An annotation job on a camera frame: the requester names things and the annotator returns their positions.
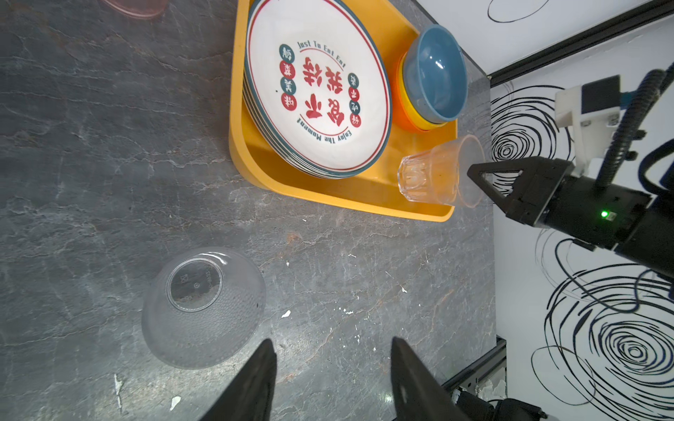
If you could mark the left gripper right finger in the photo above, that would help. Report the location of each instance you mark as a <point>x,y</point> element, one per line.
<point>416,393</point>

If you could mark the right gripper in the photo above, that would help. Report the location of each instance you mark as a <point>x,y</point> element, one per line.
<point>631,223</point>

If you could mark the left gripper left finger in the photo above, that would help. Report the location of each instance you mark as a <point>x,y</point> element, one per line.
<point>249,396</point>

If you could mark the clear ribbed glass tumbler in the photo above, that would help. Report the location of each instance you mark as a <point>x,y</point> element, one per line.
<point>439,176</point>

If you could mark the yellow bowl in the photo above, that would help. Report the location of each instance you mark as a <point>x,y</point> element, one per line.
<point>400,73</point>

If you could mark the grey-blue bottom bowl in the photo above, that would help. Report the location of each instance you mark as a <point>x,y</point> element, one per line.
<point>435,76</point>

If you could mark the green rim text plate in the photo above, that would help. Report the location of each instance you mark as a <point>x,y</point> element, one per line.
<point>305,112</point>

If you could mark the yellow plastic bin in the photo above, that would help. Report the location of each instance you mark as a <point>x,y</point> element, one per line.
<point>376,189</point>

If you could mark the pink transparent cup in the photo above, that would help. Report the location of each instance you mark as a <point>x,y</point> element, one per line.
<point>138,9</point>

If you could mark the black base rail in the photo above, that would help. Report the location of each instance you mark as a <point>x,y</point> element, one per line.
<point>471,377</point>

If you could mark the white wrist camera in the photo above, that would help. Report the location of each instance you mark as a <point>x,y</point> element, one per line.
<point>592,111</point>

